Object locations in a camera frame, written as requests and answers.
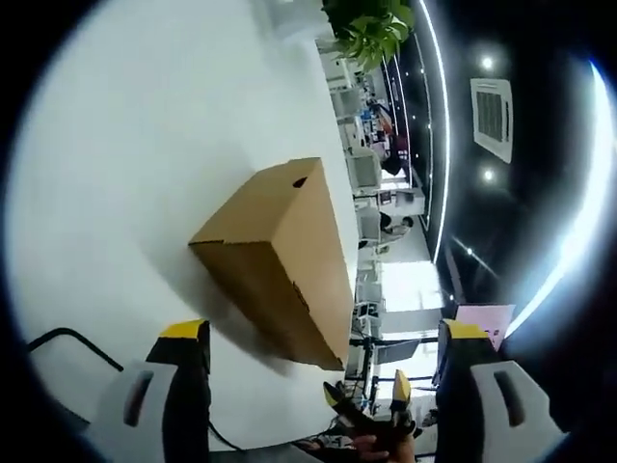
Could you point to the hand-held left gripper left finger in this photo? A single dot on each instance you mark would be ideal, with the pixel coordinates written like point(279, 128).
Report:
point(185, 386)

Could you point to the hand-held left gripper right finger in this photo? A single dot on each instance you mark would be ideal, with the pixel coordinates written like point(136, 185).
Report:
point(463, 400)

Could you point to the brown cardboard shoe box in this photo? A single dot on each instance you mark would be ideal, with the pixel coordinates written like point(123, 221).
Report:
point(270, 270)

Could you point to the person's right hand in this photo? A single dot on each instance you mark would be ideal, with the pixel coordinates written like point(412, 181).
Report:
point(373, 448)

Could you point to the black tripod stand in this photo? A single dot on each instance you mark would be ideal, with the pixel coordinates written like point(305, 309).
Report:
point(368, 366)

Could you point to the long ceiling light strip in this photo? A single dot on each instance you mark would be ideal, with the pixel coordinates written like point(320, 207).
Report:
point(569, 202)

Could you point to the thin ceiling light strip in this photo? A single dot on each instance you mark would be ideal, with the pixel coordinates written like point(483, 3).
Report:
point(442, 120)

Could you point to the ceiling air conditioner vent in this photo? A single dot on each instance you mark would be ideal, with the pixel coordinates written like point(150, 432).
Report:
point(491, 118)

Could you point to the green potted plant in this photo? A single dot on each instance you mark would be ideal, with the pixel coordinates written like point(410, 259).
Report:
point(376, 29)

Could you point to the large wall screen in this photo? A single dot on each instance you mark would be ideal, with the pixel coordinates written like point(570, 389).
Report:
point(484, 325)

